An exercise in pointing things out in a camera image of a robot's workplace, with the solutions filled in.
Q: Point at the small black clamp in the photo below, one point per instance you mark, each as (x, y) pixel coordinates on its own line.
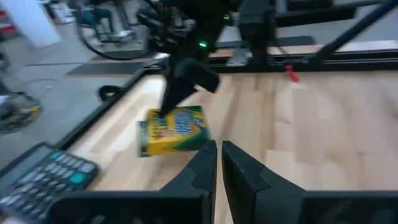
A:
(109, 90)

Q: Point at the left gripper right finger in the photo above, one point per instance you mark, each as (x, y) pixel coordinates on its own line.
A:
(248, 193)

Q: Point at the white pillar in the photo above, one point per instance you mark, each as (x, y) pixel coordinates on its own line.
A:
(31, 21)

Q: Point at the yellow crayon box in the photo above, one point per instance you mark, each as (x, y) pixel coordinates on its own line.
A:
(177, 133)

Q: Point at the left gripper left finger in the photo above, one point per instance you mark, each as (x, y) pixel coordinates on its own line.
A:
(202, 174)

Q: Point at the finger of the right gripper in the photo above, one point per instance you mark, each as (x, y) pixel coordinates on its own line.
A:
(202, 76)
(175, 93)

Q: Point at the red storage shelf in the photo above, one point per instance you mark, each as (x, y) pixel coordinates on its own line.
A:
(7, 29)

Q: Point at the black desk calculator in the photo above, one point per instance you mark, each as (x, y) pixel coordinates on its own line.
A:
(46, 177)

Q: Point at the small red clip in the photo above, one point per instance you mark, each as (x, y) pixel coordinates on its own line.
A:
(292, 74)

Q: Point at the black aluminium table frame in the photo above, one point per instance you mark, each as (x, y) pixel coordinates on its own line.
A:
(342, 62)

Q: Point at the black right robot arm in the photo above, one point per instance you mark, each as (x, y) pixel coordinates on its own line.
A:
(255, 25)

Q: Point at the person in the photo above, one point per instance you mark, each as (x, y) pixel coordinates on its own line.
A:
(99, 15)

